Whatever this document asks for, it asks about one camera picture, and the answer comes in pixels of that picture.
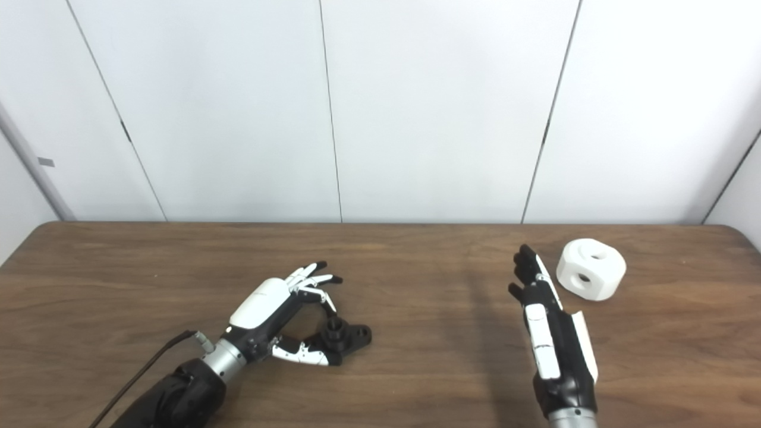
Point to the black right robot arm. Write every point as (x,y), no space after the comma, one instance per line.
(571,419)

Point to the round white plastic piece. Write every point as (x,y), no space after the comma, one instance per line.
(603,276)

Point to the white wall corner trim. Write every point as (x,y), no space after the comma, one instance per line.
(35,169)

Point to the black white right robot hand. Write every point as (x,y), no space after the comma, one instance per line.
(547,345)

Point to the small gray tape piece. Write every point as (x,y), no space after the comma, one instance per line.
(46,161)

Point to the black flanged holder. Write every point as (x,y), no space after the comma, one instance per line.
(351,339)

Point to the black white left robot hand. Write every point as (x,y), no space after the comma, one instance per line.
(261,303)

